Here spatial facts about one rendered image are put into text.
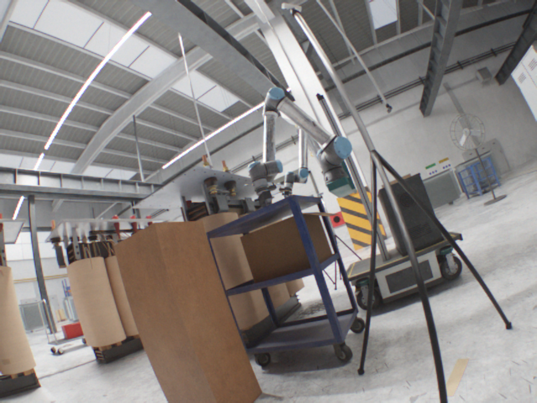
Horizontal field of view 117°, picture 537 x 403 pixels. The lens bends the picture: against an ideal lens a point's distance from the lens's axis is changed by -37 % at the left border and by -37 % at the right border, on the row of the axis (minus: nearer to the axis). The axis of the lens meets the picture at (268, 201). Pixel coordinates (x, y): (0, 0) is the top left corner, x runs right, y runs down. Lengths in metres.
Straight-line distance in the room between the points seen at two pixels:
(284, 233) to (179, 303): 0.66
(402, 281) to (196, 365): 1.43
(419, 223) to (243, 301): 1.39
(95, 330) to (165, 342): 1.92
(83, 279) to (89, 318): 0.42
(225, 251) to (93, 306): 1.69
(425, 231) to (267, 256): 1.15
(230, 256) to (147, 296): 0.91
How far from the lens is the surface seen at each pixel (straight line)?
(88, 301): 3.03
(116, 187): 11.57
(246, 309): 1.96
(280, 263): 1.43
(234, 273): 1.93
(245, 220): 1.42
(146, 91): 14.10
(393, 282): 1.94
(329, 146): 1.85
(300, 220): 1.27
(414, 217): 1.98
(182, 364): 1.18
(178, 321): 1.08
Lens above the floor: 0.67
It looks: 11 degrees up
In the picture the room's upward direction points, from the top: 19 degrees counter-clockwise
